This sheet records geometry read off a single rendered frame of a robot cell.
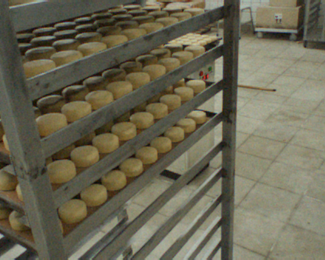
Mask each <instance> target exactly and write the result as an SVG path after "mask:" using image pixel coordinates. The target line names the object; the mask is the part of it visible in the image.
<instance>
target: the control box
mask: <svg viewBox="0 0 325 260"><path fill-rule="evenodd" d="M209 66H211V67H212V71H209ZM201 71H203V72H204V75H203V76H202V77H201V76H200V72H201ZM207 75H208V78H210V77H212V76H214V75H215V61H213V62H211V63H209V64H208V65H206V66H205V67H202V68H201V69H199V70H198V71H196V72H194V73H192V74H191V75H190V78H194V79H198V80H204V77H205V80H207V79H208V78H207Z"/></svg>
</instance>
